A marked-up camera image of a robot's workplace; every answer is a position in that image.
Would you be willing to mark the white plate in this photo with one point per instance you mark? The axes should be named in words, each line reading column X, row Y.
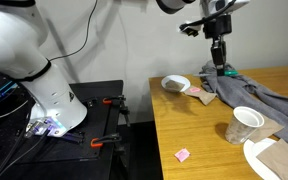
column 252, row 156

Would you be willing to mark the grey cloth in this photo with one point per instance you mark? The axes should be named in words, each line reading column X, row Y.
column 267, row 100

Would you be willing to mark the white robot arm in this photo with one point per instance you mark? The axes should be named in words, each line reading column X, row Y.
column 17, row 40

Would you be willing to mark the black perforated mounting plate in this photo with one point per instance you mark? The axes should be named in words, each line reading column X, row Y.
column 77, row 146

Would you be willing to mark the white plastic cup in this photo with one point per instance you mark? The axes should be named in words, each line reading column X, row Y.
column 240, row 130

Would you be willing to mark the white bowl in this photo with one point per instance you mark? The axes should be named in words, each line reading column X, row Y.
column 180, row 80

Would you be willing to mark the green capped grey marker pen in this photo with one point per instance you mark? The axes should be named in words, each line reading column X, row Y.
column 232, row 72

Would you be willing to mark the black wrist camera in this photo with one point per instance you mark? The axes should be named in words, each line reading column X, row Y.
column 189, row 29

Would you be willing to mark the pink paper packet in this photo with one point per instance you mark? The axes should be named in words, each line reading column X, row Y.
column 182, row 155
column 195, row 89

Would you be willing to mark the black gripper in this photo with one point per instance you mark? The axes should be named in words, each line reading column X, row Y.
column 218, row 50

